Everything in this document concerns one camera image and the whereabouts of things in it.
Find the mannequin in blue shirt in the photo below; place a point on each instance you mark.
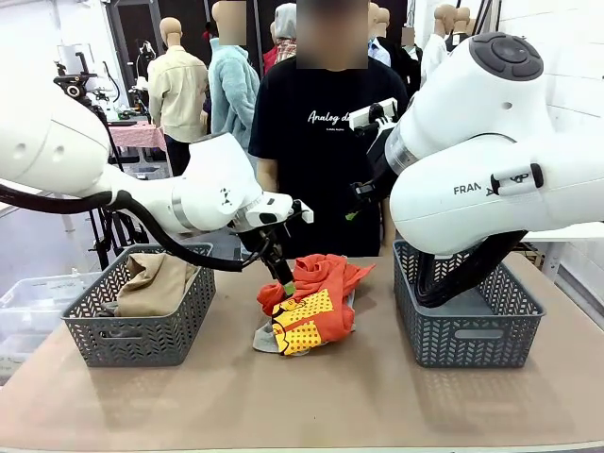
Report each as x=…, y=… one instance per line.
x=377, y=49

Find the orange printed t-shirt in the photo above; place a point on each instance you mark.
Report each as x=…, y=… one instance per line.
x=321, y=302

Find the table with pink checkered cloth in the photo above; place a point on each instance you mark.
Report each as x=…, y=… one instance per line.
x=137, y=134

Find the clear plastic storage box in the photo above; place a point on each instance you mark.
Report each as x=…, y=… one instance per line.
x=28, y=311

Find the person in black t-shirt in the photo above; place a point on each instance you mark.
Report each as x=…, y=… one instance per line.
x=321, y=156

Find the black camera tripod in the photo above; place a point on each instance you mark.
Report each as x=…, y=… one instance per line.
x=75, y=89

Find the gray plastic lattice basket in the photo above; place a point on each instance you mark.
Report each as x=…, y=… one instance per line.
x=156, y=335
x=467, y=340

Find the mannequin in cream jacket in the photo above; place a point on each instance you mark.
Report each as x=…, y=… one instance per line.
x=179, y=94

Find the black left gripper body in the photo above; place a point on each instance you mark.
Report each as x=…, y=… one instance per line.
x=271, y=255

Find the beige garment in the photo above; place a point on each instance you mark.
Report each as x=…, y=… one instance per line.
x=156, y=283

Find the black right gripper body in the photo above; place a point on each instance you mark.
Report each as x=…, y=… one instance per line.
x=382, y=179

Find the background person in gray hood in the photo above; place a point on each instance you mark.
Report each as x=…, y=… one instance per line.
x=282, y=42

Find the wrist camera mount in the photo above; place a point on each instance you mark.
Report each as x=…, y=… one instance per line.
x=373, y=115
x=307, y=212

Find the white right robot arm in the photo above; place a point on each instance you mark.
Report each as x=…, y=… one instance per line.
x=481, y=156

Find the mannequin in white shirt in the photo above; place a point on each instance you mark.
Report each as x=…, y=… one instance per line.
x=433, y=52

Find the person's right forearm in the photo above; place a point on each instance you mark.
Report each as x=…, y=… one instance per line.
x=267, y=174

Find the mannequin in black shirt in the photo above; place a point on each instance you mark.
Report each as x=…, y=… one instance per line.
x=460, y=33

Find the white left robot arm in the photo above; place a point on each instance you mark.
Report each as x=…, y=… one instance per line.
x=212, y=184

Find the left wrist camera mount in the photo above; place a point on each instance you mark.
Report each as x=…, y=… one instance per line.
x=307, y=212

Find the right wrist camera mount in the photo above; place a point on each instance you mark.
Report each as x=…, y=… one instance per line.
x=373, y=115

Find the person's left forearm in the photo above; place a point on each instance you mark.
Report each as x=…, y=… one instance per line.
x=390, y=236

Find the mannequin in dark jacket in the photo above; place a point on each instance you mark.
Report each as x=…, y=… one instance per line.
x=408, y=66

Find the light gray garment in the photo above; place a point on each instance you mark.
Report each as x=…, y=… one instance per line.
x=264, y=340

